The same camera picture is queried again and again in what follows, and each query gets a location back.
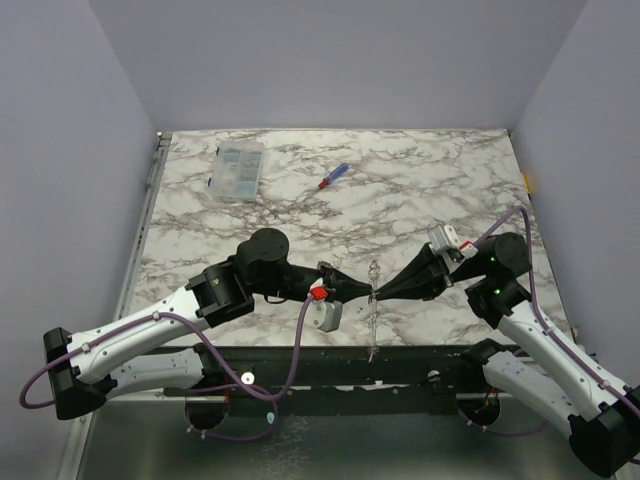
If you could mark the clear plastic organizer box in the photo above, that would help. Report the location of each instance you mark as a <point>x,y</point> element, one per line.
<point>237,170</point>

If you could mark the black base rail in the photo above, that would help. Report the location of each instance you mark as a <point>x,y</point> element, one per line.
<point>346,381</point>

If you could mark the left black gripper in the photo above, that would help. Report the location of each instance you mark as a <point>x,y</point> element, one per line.
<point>342,287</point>

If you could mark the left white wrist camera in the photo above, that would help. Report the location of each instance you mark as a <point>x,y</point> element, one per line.
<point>322,313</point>

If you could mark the aluminium side rail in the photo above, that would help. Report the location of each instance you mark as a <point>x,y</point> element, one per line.
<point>152,187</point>

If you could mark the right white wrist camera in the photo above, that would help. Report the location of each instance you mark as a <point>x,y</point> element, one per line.
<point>445,242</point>

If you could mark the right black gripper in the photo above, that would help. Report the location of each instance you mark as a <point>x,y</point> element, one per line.
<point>435,270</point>

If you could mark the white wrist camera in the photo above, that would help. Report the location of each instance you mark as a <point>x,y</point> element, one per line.
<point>445,242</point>
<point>322,313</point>

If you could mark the blue red screwdriver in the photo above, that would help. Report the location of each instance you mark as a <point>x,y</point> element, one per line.
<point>330,178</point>

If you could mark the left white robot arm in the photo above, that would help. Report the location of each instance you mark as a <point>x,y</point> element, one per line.
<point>85,369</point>

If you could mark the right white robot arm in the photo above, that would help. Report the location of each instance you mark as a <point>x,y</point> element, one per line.
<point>595,410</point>

